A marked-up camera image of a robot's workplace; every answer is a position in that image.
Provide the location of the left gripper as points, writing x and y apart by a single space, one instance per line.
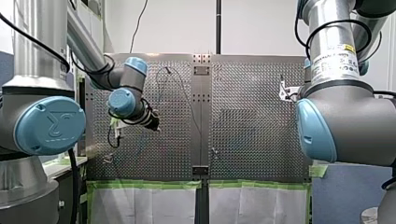
152 119

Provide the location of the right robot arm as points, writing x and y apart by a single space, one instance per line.
348 118

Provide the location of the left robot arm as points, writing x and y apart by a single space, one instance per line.
37 93

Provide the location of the connector holder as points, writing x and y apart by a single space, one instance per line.
108 159

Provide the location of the grey side table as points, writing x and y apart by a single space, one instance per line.
63 168

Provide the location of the black upright pole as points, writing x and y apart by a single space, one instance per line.
218 26

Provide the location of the grey board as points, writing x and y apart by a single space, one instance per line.
345 196

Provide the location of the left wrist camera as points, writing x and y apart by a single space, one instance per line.
117 128

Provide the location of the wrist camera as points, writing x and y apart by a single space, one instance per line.
287 92
117 128

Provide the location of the metal post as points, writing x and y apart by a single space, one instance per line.
214 153

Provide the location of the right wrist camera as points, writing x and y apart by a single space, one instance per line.
287 92

